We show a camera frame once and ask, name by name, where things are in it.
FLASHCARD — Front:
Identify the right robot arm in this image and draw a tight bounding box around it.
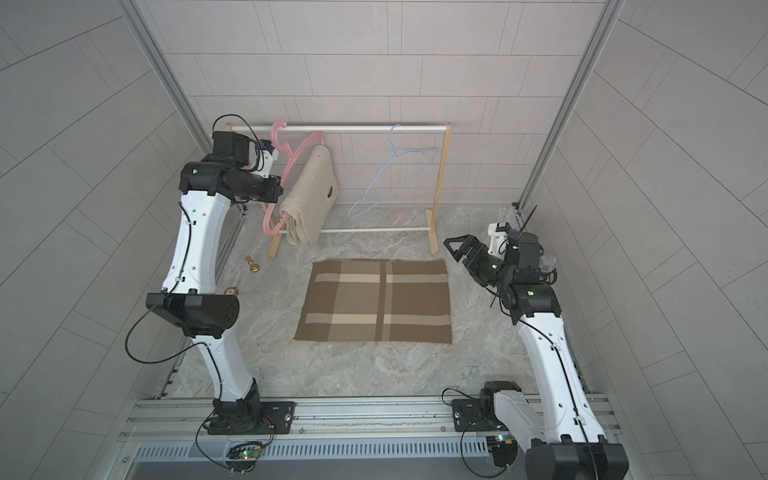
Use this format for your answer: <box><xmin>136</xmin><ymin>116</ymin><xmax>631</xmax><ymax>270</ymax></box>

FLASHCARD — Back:
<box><xmin>444</xmin><ymin>224</ymin><xmax>629</xmax><ymax>479</ymax></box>

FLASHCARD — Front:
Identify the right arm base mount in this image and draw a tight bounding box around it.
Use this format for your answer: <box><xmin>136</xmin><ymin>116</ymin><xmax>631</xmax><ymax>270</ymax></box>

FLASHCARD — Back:
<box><xmin>449</xmin><ymin>398</ymin><xmax>501</xmax><ymax>433</ymax></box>

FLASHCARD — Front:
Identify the gold chess piece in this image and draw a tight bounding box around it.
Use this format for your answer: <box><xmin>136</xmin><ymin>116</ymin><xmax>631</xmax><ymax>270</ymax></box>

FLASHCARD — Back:
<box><xmin>245</xmin><ymin>256</ymin><xmax>260</xmax><ymax>273</ymax></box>

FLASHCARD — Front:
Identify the wooden clothes rack frame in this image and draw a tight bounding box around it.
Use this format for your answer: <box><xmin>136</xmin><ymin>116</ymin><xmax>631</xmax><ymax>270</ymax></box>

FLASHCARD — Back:
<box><xmin>226</xmin><ymin>123</ymin><xmax>452</xmax><ymax>255</ymax></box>

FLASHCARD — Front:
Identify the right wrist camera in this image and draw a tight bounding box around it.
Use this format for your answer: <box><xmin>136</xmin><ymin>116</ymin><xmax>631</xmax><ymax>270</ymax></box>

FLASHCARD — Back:
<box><xmin>487</xmin><ymin>204</ymin><xmax>536</xmax><ymax>259</ymax></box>

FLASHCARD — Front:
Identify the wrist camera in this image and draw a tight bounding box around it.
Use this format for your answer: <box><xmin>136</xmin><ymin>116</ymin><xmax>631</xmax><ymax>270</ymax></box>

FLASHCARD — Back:
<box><xmin>211</xmin><ymin>131</ymin><xmax>277</xmax><ymax>178</ymax></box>
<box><xmin>487</xmin><ymin>204</ymin><xmax>536</xmax><ymax>259</ymax></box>

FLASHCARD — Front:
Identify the controller board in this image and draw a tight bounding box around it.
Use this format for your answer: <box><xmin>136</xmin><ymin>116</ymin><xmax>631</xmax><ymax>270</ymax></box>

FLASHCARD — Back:
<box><xmin>226</xmin><ymin>441</ymin><xmax>268</xmax><ymax>469</ymax></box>
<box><xmin>486</xmin><ymin>435</ymin><xmax>519</xmax><ymax>469</ymax></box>

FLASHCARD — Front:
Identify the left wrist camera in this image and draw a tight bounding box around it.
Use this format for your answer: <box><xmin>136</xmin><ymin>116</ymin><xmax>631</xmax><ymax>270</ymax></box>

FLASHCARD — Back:
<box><xmin>211</xmin><ymin>131</ymin><xmax>277</xmax><ymax>178</ymax></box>

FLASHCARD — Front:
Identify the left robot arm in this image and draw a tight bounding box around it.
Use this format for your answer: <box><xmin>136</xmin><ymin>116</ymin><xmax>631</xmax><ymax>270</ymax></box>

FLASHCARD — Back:
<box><xmin>146</xmin><ymin>156</ymin><xmax>283</xmax><ymax>435</ymax></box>

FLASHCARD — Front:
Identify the left controller board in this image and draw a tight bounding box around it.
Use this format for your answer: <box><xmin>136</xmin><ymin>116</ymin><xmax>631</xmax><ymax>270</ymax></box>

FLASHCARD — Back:
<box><xmin>226</xmin><ymin>441</ymin><xmax>268</xmax><ymax>469</ymax></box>

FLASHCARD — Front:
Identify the white top rack rod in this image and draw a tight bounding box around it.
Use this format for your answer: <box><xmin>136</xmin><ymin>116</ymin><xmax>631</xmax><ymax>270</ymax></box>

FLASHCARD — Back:
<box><xmin>230</xmin><ymin>124</ymin><xmax>448</xmax><ymax>134</ymax></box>

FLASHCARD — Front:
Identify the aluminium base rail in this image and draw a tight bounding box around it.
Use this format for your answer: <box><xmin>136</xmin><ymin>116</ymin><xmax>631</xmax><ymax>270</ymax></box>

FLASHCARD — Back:
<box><xmin>107</xmin><ymin>392</ymin><xmax>631</xmax><ymax>480</ymax></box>

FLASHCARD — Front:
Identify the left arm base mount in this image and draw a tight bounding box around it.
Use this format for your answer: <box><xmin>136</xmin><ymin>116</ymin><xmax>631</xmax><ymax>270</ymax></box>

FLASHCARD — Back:
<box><xmin>203</xmin><ymin>400</ymin><xmax>296</xmax><ymax>436</ymax></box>

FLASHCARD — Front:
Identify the brown plaid scarf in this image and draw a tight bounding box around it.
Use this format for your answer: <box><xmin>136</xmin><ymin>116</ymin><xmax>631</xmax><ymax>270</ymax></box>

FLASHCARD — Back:
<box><xmin>294</xmin><ymin>259</ymin><xmax>452</xmax><ymax>344</ymax></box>

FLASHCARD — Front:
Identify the right controller board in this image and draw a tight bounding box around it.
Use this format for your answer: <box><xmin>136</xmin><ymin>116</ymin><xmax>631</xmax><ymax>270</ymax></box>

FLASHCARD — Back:
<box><xmin>486</xmin><ymin>435</ymin><xmax>519</xmax><ymax>469</ymax></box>

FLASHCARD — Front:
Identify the pink plastic hanger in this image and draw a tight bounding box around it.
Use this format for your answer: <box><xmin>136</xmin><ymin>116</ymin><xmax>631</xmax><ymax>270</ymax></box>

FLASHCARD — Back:
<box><xmin>263</xmin><ymin>120</ymin><xmax>325</xmax><ymax>236</ymax></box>

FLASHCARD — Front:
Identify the cream fuzzy scarf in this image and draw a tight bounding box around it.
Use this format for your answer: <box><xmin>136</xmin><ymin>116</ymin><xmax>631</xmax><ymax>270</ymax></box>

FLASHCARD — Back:
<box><xmin>280</xmin><ymin>145</ymin><xmax>339</xmax><ymax>246</ymax></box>

